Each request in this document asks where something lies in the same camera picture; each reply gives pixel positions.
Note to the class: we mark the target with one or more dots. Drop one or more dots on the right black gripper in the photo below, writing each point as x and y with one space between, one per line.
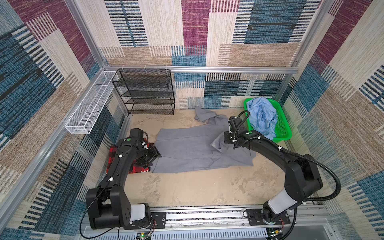
226 137

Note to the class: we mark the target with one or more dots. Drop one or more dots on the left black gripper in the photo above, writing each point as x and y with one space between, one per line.
154 153

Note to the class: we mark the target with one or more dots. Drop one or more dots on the grey long sleeve shirt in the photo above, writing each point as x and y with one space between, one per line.
199 148

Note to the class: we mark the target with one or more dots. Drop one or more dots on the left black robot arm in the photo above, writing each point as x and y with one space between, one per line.
108 206

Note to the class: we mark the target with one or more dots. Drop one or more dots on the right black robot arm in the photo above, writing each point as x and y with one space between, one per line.
302 177

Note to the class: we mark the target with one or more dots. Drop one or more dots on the red black plaid folded shirt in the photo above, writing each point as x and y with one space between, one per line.
135 165

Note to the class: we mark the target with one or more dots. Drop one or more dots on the light blue shirt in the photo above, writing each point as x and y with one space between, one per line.
263 116

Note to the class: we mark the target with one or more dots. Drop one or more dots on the green plastic basket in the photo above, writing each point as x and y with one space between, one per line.
282 129

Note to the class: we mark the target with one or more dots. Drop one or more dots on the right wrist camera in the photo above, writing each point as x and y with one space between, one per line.
235 123

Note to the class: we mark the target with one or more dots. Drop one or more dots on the black wire shelf rack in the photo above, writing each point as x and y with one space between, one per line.
146 91

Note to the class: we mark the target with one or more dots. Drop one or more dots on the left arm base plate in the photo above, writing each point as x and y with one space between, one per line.
157 220

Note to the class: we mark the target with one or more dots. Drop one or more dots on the white wire mesh basket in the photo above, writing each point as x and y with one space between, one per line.
86 114

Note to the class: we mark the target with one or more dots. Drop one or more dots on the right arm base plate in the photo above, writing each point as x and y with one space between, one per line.
264 217

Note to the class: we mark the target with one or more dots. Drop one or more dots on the white slotted cable duct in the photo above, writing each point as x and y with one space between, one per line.
222 234

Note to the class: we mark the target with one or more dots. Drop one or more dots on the aluminium front rail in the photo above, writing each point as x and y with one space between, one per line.
210 217

